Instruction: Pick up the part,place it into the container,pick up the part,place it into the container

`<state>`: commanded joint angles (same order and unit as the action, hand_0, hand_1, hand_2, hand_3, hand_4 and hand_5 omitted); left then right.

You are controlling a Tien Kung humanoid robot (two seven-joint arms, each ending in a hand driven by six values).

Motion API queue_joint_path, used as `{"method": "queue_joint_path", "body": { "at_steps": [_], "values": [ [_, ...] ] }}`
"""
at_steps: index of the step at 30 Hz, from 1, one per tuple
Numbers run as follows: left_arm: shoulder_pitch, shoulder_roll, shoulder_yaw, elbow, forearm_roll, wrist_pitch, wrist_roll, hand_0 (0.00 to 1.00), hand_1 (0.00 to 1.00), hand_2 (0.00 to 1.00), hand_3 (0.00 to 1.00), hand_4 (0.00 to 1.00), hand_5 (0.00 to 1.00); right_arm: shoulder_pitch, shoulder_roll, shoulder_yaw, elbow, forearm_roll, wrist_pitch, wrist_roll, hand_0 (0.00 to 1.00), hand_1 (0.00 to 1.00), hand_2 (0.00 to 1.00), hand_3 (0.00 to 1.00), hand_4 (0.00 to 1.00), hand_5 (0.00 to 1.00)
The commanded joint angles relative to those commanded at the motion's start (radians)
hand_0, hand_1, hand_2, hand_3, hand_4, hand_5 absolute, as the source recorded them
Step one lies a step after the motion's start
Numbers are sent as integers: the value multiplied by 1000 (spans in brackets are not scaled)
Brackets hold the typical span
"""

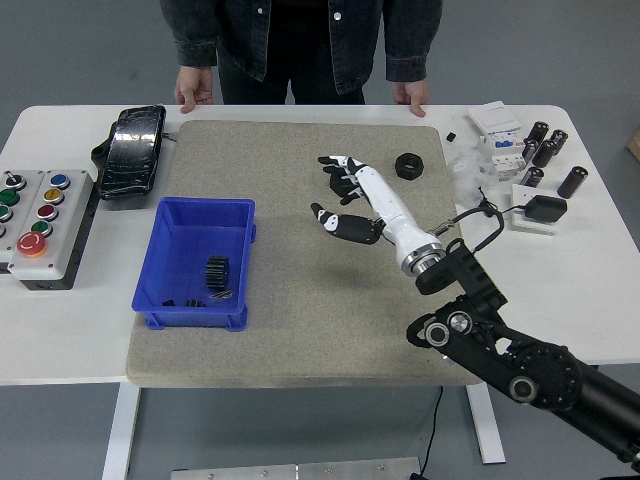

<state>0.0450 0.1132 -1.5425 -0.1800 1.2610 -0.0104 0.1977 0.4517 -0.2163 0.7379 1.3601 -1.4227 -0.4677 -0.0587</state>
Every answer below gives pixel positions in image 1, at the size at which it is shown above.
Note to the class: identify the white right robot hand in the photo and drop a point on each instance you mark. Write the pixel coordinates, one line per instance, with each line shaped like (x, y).
(392, 210)

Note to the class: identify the large black hex nut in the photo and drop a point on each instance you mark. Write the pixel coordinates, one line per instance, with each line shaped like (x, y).
(337, 186)

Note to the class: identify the small metal pins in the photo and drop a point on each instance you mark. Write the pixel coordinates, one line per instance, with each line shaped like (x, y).
(222, 294)

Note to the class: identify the large black gear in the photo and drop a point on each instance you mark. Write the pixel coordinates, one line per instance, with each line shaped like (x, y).
(216, 272)

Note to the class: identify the grey selector-switch button box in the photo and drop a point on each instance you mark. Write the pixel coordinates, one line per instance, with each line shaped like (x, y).
(20, 220)

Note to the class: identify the small black hex nut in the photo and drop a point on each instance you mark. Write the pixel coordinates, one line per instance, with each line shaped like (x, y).
(402, 171)

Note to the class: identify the silver metal plate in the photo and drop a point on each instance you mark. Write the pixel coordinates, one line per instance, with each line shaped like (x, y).
(300, 471)

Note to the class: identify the blue plastic box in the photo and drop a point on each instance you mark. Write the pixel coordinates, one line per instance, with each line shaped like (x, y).
(190, 235)

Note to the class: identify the white table leg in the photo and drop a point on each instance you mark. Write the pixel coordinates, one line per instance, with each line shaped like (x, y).
(120, 430)
(487, 430)

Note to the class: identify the brown cardboard piece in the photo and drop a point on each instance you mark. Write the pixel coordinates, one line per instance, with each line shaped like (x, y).
(635, 142)

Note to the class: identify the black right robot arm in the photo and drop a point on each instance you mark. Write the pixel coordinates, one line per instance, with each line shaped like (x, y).
(500, 340)

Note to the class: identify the person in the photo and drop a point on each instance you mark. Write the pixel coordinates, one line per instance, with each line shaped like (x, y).
(300, 45)

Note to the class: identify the person's right forearm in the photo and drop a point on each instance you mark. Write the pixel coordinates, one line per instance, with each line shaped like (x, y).
(192, 35)

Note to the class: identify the small black gear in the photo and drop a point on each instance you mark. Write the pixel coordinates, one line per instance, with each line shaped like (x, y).
(195, 303)

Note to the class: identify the black button box base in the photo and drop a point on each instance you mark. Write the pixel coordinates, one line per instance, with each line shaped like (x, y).
(82, 245)

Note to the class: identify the grey-brown felt mat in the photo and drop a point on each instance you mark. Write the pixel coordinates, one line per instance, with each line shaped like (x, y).
(290, 325)

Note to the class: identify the crumpled clear plastic bag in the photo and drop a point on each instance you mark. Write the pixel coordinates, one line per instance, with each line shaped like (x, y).
(465, 175)

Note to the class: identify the person's left forearm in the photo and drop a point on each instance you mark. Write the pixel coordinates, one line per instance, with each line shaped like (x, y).
(412, 40)

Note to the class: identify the white circuit breaker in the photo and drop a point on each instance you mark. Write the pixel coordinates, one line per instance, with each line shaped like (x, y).
(505, 160)

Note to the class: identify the white cardboard package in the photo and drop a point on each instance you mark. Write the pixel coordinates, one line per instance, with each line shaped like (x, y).
(492, 119)

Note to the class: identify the person's left hand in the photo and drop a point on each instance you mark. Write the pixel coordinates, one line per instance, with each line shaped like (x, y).
(412, 97)

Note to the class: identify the grey emergency-stop button box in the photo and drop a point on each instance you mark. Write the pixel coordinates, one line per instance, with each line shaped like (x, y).
(55, 235)

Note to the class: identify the black power adapter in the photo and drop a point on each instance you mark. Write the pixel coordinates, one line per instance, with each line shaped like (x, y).
(546, 209)

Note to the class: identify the black cylindrical capacitor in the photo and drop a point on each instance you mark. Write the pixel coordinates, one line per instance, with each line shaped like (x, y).
(539, 132)
(545, 154)
(558, 140)
(572, 182)
(531, 177)
(529, 150)

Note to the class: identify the person's right hand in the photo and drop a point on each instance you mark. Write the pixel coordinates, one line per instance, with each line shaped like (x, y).
(192, 87)

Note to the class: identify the black wrapped device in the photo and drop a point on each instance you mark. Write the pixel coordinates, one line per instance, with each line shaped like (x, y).
(131, 155)

